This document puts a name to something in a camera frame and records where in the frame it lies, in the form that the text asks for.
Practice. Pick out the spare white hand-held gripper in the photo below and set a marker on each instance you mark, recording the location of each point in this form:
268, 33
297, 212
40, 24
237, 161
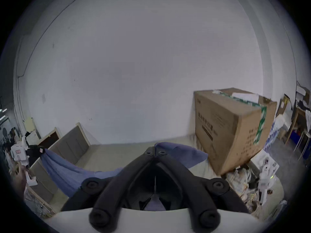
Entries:
264, 179

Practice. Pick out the dark panel with wooden frame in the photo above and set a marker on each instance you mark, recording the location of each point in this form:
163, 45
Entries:
50, 138

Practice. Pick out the pack of water bottles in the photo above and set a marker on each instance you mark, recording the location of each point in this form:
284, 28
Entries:
274, 131

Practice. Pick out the bed with beige sheet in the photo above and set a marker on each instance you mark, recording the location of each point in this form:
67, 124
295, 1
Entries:
109, 155

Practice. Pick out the large brown cardboard box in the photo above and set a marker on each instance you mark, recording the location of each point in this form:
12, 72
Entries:
228, 135

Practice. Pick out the person's left hand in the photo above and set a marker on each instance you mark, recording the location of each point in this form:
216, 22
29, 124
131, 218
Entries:
20, 182

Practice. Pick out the small brown carton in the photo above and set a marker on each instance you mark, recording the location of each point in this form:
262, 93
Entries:
283, 105

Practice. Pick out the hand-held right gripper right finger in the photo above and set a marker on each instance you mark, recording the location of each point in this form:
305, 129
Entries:
194, 190

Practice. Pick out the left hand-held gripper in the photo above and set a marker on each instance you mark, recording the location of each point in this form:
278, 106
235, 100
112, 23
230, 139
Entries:
19, 153

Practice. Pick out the patterned crumpled cloth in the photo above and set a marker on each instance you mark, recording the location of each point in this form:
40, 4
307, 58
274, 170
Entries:
239, 186

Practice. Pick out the wooden table with clutter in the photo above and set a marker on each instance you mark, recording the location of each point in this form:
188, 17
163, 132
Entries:
301, 115

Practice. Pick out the blue garment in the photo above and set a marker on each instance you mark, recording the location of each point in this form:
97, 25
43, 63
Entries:
63, 173

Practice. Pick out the white printed carton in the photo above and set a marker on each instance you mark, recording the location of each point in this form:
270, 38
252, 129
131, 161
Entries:
261, 158

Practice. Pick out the grey panel with wooden frame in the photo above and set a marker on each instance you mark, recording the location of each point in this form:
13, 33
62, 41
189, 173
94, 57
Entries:
73, 141

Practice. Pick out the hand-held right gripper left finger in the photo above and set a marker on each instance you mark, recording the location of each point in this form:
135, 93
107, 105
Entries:
114, 193

